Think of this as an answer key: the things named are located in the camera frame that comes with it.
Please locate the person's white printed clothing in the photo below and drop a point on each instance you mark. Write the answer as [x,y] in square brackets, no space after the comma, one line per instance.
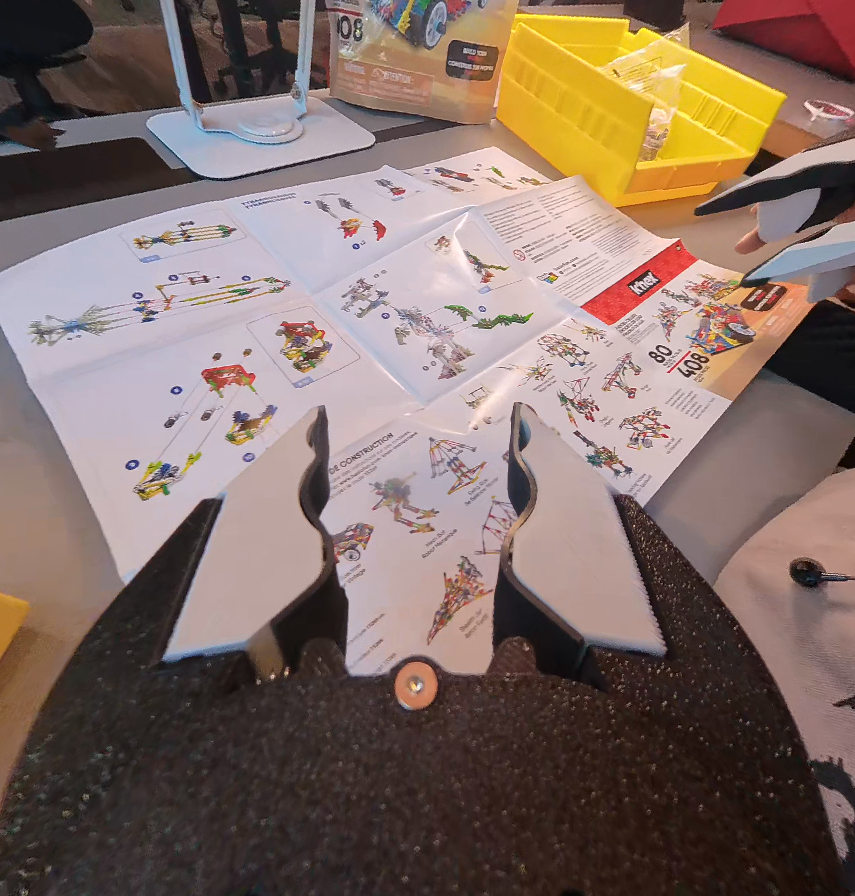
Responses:
[805,665]

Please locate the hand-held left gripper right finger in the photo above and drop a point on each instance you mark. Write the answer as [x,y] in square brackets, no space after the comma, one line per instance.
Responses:
[581,560]

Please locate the small round sticker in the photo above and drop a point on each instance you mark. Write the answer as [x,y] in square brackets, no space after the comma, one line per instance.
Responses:
[829,110]

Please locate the red box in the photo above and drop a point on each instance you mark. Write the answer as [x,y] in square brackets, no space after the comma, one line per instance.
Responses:
[805,35]

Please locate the black desk mat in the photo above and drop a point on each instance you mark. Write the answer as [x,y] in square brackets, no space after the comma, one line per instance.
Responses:
[84,182]

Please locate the large instruction sheet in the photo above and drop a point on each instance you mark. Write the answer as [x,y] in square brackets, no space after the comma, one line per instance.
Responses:
[399,280]

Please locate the black office chair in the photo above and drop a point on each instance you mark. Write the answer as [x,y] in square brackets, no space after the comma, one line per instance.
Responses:
[21,28]

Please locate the clear plastic parts bag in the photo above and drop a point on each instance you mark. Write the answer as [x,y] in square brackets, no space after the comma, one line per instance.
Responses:
[655,91]

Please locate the person's right hand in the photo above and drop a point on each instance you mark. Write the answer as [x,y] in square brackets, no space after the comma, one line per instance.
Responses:
[748,239]

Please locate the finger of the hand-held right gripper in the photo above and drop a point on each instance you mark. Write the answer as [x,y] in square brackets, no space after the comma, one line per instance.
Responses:
[833,248]
[819,164]

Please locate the K'NEX toy box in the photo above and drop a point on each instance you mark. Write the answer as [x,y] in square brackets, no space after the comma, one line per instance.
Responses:
[399,77]

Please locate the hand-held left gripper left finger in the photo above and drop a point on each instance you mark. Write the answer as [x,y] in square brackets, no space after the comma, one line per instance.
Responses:
[252,560]

